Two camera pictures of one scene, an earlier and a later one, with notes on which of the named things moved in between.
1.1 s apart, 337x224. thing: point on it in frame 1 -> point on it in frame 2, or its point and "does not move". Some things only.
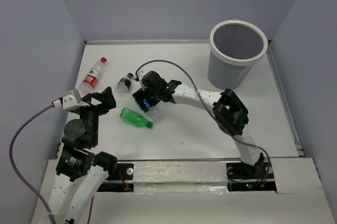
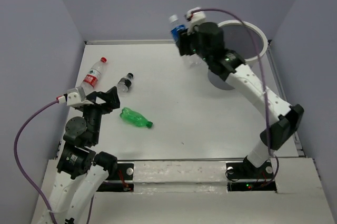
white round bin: (235, 46) does not move
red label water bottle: (90, 81) does not move
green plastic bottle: (134, 117) does not move
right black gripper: (140, 95) -> (183, 43)
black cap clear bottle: (125, 83) does not move
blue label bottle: (155, 113) -> (192, 60)
